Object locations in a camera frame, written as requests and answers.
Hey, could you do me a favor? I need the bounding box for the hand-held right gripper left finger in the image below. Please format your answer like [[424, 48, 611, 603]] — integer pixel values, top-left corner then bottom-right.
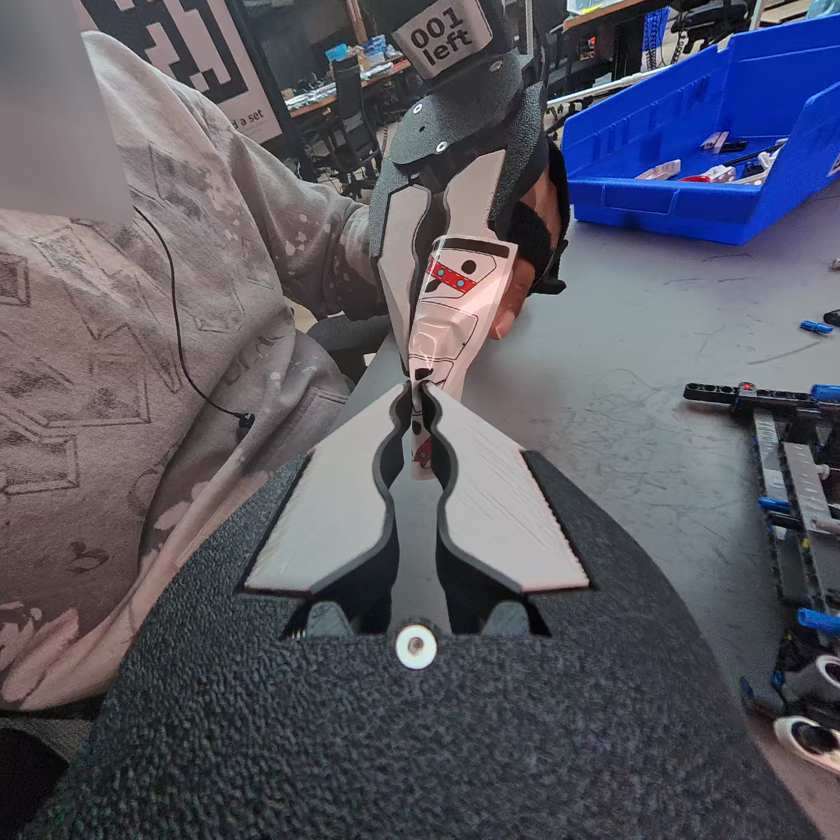
[[244, 381, 411, 634]]

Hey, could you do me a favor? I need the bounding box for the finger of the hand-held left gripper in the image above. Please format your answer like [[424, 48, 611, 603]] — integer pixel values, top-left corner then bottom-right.
[[438, 148, 509, 244], [377, 184, 434, 378]]

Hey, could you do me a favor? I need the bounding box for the printed sticker sheet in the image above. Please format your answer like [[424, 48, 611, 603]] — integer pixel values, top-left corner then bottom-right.
[[406, 233, 519, 483]]

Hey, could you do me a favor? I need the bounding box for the black office chair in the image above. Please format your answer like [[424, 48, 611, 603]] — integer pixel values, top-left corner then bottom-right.
[[328, 56, 385, 198]]

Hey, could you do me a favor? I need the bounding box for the person's left forearm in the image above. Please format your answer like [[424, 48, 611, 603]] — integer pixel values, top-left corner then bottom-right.
[[249, 141, 391, 322]]

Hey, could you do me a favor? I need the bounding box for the large black white marker poster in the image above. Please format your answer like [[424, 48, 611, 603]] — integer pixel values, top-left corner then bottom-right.
[[72, 0, 284, 145]]

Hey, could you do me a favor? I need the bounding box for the grey desk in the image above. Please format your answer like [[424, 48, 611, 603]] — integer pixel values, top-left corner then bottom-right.
[[341, 190, 840, 840]]

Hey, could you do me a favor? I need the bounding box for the blue bin with tag sticker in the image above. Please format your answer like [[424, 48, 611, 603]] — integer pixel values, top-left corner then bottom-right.
[[561, 13, 840, 245]]

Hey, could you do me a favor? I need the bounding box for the grey bleached hoodie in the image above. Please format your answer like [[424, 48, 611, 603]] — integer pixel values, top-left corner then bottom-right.
[[0, 29, 368, 713]]

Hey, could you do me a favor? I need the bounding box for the brick-built truck chassis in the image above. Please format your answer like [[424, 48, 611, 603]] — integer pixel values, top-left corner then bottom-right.
[[682, 381, 840, 775]]

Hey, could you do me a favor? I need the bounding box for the person's left hand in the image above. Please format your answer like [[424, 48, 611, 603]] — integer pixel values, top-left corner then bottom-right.
[[489, 171, 564, 341]]

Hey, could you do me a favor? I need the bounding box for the black microphone cable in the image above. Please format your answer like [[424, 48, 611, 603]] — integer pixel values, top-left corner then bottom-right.
[[134, 206, 240, 421]]

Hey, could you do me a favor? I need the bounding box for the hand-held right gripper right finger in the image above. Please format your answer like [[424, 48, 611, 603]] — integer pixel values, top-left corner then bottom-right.
[[423, 381, 592, 634]]

